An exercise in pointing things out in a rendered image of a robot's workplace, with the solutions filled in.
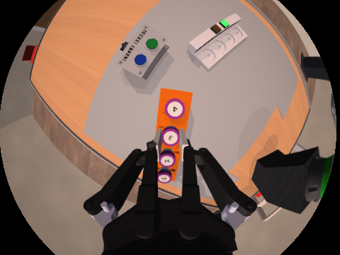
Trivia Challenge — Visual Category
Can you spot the orange tube rack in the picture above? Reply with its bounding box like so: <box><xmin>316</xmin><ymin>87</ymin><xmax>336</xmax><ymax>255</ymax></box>
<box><xmin>156</xmin><ymin>88</ymin><xmax>193</xmax><ymax>181</ymax></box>

